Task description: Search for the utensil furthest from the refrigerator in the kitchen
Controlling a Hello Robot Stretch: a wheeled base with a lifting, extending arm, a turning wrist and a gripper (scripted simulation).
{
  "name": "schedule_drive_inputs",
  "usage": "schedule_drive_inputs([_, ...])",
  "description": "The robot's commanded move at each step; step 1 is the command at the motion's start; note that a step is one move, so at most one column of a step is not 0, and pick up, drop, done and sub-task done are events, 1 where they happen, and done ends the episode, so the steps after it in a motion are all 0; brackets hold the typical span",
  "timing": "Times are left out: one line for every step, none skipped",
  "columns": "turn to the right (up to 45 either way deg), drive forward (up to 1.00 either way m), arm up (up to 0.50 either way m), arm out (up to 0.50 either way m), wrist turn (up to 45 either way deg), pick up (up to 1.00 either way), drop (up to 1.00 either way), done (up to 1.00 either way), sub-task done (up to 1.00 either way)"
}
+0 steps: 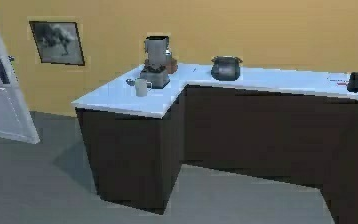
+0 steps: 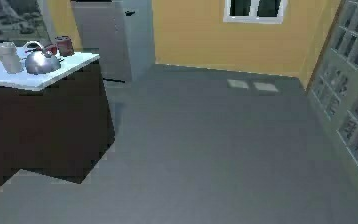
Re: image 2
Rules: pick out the grey refrigerator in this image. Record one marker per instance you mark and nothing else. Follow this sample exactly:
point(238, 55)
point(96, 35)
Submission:
point(113, 36)

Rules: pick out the dark brown kitchen counter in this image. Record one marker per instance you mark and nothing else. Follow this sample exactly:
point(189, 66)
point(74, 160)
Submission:
point(37, 133)

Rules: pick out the white framed window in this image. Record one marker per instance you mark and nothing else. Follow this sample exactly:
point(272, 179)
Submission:
point(254, 10)

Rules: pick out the dark red cup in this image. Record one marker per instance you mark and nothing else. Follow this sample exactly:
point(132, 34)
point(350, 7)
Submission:
point(65, 46)

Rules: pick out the silver kettle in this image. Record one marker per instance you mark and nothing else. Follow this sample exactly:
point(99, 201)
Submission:
point(40, 61)

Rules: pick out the framed landscape picture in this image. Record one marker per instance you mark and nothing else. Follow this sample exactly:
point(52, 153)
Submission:
point(15, 20)

